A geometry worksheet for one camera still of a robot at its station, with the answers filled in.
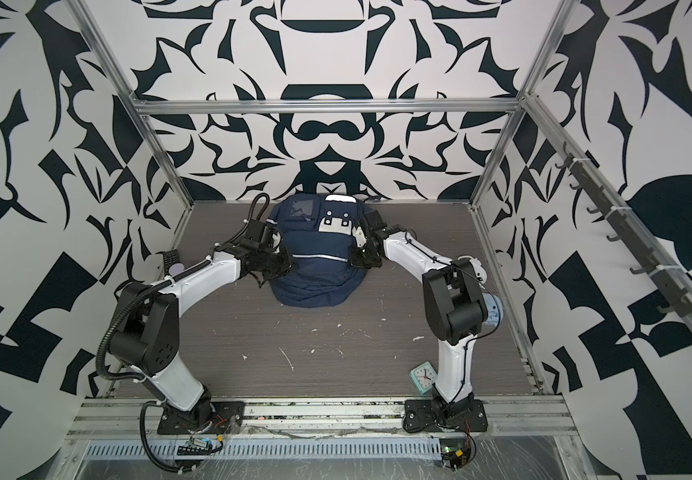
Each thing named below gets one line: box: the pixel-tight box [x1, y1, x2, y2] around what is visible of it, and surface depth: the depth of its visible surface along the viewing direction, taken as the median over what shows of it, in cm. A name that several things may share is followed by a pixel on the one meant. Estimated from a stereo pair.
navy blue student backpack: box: [266, 193, 369, 307], surface depth 96 cm
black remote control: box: [163, 248, 179, 276], surface depth 104 cm
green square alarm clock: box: [410, 361, 438, 395], surface depth 81 cm
